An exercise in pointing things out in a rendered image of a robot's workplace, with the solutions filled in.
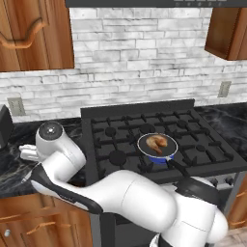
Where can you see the wooden base cupboard door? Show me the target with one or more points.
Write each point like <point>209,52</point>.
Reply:
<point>80,233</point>

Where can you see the wooden drawer front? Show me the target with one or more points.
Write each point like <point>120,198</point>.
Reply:
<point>19,201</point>

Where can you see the grey wall socket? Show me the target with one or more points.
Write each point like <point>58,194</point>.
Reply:
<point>16,106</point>
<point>224,89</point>

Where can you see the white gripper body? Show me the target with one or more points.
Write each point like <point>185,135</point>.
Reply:
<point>29,152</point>

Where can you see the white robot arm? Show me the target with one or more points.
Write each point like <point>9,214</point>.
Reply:
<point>144,199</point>

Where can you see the dark oven door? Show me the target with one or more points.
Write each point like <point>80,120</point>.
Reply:
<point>128,236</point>

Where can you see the wooden wall cupboard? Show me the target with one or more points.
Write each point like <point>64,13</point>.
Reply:
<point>228,32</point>

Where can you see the wooden base cupboard run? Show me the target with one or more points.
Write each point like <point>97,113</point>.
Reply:
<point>239,205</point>

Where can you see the dark range hood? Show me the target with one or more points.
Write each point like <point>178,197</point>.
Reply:
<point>128,3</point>

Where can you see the wooden wall cupboard door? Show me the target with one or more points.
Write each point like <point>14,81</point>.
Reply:
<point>48,48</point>

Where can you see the black gas hob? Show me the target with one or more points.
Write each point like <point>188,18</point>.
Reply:
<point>199,154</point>

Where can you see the black countertop appliance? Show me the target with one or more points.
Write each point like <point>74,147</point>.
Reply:
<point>5,128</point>

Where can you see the browned chicken piece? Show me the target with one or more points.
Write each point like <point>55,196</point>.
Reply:
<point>156,143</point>

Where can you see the black hob knob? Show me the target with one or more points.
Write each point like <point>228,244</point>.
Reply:
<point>229,180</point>
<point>214,182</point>

